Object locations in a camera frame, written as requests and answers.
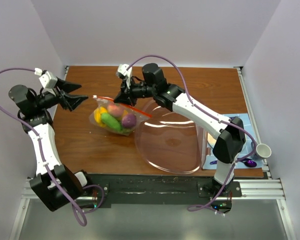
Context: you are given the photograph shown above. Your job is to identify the purple fake onion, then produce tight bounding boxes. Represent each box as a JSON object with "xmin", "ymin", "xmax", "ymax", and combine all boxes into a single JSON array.
[{"xmin": 121, "ymin": 113, "xmax": 137, "ymax": 129}]

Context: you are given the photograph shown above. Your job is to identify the clear zip top bag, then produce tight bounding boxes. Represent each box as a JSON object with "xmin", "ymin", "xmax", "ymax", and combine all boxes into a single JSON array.
[{"xmin": 89, "ymin": 95, "xmax": 152, "ymax": 136}]

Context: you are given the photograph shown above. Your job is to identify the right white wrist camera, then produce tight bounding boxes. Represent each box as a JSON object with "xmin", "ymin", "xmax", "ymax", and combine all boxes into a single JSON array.
[{"xmin": 116, "ymin": 64, "xmax": 132, "ymax": 88}]

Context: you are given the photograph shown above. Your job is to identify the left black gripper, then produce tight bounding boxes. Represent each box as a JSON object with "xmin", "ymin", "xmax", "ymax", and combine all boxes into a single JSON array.
[{"xmin": 34, "ymin": 77, "xmax": 88, "ymax": 112}]

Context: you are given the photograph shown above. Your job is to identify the purple plastic spoon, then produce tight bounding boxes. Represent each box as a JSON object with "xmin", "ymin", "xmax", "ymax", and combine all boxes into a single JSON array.
[{"xmin": 236, "ymin": 158, "xmax": 258, "ymax": 168}]

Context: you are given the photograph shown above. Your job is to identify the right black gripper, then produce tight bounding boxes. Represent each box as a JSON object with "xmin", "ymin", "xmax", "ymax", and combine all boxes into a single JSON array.
[{"xmin": 114, "ymin": 75, "xmax": 157, "ymax": 107}]

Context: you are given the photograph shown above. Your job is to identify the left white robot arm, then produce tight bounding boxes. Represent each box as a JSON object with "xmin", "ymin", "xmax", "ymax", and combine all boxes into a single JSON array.
[{"xmin": 8, "ymin": 79, "xmax": 94, "ymax": 212}]

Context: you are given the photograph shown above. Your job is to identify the yellow fake bell pepper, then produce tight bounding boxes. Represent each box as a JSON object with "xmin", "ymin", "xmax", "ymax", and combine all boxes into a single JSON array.
[{"xmin": 93, "ymin": 106, "xmax": 108, "ymax": 128}]

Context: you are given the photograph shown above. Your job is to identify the cream floral plate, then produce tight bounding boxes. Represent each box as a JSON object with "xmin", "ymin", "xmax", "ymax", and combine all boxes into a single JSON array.
[{"xmin": 207, "ymin": 133, "xmax": 217, "ymax": 148}]

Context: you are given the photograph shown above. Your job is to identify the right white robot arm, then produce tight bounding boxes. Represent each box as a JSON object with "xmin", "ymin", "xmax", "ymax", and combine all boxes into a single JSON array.
[{"xmin": 114, "ymin": 63, "xmax": 246, "ymax": 197}]

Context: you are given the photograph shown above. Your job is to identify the green fake vegetable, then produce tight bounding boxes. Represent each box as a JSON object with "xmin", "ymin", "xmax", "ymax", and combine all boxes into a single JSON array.
[{"xmin": 100, "ymin": 113, "xmax": 133, "ymax": 134}]

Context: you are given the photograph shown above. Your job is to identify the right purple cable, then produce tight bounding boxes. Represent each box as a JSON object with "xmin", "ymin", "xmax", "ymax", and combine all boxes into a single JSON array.
[{"xmin": 126, "ymin": 54, "xmax": 258, "ymax": 213}]

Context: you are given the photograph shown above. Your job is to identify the blue checkered placemat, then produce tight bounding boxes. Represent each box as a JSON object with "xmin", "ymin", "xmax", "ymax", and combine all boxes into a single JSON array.
[{"xmin": 201, "ymin": 113, "xmax": 266, "ymax": 171}]

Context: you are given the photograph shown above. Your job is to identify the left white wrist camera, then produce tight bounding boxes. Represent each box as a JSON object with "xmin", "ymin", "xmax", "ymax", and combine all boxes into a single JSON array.
[{"xmin": 34, "ymin": 68, "xmax": 58, "ymax": 90}]

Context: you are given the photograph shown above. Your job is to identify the clear pink plastic tray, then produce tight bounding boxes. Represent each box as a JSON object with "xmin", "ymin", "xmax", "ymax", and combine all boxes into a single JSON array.
[{"xmin": 134, "ymin": 99, "xmax": 207, "ymax": 175}]

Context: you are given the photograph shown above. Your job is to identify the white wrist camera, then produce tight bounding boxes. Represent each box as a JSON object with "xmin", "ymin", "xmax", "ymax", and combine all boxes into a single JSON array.
[
  {"xmin": 116, "ymin": 64, "xmax": 132, "ymax": 88},
  {"xmin": 34, "ymin": 68, "xmax": 58, "ymax": 90}
]

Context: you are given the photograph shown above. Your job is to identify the white blue-handled mug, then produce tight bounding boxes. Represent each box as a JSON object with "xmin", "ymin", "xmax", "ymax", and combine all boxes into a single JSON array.
[{"xmin": 250, "ymin": 142, "xmax": 272, "ymax": 161}]

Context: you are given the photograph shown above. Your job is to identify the red fake tomato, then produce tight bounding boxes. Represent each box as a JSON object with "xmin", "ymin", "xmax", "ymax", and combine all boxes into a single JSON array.
[{"xmin": 107, "ymin": 104, "xmax": 124, "ymax": 118}]

